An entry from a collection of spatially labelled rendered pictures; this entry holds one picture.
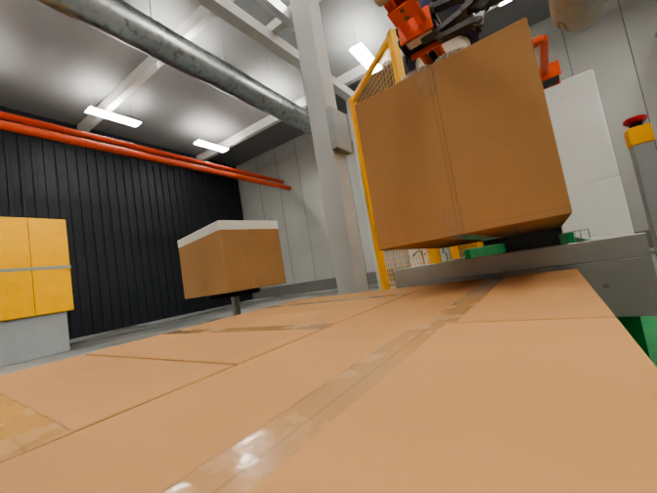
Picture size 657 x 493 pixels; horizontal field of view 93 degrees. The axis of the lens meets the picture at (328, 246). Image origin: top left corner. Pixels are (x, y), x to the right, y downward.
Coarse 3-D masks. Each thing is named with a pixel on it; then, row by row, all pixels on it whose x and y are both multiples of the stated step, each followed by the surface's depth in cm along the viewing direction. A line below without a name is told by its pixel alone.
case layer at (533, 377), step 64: (256, 320) 85; (320, 320) 66; (384, 320) 54; (448, 320) 45; (512, 320) 40; (576, 320) 35; (0, 384) 53; (64, 384) 45; (128, 384) 39; (192, 384) 34; (256, 384) 31; (320, 384) 28; (384, 384) 25; (448, 384) 23; (512, 384) 22; (576, 384) 20; (640, 384) 19; (0, 448) 25; (64, 448) 23; (128, 448) 22; (192, 448) 20; (256, 448) 19; (320, 448) 18; (384, 448) 17; (448, 448) 16; (512, 448) 15; (576, 448) 14; (640, 448) 14
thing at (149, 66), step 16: (192, 16) 621; (208, 16) 600; (192, 32) 631; (144, 64) 720; (160, 64) 701; (384, 64) 832; (128, 80) 759; (144, 80) 745; (352, 80) 882; (112, 96) 803; (80, 128) 913; (256, 128) 1081; (224, 144) 1172
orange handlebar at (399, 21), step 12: (396, 0) 69; (408, 0) 67; (396, 12) 69; (408, 12) 70; (420, 12) 71; (396, 24) 73; (408, 24) 75; (420, 24) 75; (540, 36) 88; (540, 48) 91; (540, 60) 97
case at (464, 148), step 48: (480, 48) 66; (528, 48) 61; (384, 96) 78; (432, 96) 71; (480, 96) 66; (528, 96) 61; (384, 144) 78; (432, 144) 72; (480, 144) 66; (528, 144) 61; (384, 192) 79; (432, 192) 72; (480, 192) 66; (528, 192) 61; (384, 240) 79; (432, 240) 72; (480, 240) 108
